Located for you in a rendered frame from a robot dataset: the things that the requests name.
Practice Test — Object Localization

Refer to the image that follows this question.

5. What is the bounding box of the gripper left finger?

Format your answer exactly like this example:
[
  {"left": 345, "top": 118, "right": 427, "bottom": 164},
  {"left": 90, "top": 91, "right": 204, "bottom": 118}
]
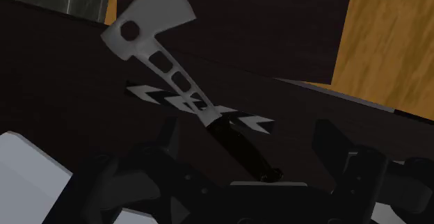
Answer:
[{"left": 42, "top": 116, "right": 211, "bottom": 224}]

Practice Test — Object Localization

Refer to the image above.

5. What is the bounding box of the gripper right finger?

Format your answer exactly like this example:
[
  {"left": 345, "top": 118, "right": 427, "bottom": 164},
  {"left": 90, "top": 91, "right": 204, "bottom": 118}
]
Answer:
[{"left": 312, "top": 119, "right": 434, "bottom": 224}]

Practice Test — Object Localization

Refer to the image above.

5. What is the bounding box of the white rectangular block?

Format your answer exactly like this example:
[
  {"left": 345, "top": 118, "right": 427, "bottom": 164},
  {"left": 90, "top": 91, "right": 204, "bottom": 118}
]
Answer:
[{"left": 0, "top": 130, "right": 160, "bottom": 224}]

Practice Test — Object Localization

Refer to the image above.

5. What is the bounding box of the black white chevron striped bar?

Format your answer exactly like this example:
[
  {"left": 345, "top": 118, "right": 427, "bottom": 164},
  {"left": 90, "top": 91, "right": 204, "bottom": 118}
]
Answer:
[{"left": 124, "top": 80, "right": 277, "bottom": 136}]

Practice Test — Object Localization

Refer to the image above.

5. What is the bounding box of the grey hatchet with black handle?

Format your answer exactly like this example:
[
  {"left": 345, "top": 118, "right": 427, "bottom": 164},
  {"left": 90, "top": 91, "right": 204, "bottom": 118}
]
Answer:
[{"left": 100, "top": 0, "right": 284, "bottom": 184}]

